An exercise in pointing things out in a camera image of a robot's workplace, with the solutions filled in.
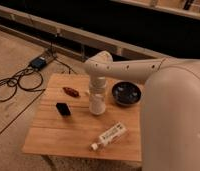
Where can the black power adapter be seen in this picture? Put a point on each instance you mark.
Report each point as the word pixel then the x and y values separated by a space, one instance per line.
pixel 38 63

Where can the dark blue bowl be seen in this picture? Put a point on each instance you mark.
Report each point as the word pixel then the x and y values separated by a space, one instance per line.
pixel 126 93

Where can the red-brown chili pepper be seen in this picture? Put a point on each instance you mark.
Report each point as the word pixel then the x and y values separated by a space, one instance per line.
pixel 71 92

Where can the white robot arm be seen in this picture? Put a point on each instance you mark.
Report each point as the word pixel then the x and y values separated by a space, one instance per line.
pixel 170 107

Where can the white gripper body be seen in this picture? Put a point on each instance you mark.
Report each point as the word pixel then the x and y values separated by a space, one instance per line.
pixel 97 86

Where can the wooden table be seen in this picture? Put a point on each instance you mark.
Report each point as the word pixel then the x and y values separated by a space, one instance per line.
pixel 53 134

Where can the black eraser block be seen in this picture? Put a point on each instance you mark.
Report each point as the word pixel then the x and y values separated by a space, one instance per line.
pixel 63 109

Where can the clear plastic bottle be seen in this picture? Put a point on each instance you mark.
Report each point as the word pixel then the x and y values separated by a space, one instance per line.
pixel 109 136

